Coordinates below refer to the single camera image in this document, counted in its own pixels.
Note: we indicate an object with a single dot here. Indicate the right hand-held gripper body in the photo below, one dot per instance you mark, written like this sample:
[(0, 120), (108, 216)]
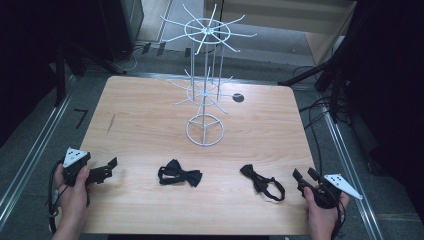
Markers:
[(328, 196)]

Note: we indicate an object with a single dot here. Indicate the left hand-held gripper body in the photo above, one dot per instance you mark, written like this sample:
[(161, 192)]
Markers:
[(74, 161)]

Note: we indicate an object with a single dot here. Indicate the person's right hand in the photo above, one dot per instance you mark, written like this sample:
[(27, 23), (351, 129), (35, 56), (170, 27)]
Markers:
[(323, 216)]

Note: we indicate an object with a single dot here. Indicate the person's left hand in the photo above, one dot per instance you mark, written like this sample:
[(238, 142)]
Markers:
[(73, 200)]

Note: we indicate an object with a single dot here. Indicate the black bow tie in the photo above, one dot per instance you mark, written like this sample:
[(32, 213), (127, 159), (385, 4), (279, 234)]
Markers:
[(186, 176), (258, 180)]

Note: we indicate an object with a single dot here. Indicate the black stand legs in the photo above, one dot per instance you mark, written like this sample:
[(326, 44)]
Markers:
[(316, 75), (60, 73)]

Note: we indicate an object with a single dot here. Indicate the black round table grommet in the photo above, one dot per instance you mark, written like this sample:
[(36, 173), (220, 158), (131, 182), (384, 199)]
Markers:
[(238, 97)]

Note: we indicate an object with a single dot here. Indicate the dark cabinet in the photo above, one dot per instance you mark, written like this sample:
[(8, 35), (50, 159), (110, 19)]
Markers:
[(121, 26)]

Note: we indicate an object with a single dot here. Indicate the light wooden furniture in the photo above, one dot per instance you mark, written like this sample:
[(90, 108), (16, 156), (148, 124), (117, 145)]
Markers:
[(283, 13)]

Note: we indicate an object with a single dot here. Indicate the metal floor rail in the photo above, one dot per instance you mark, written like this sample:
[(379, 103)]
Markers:
[(350, 173), (30, 156)]

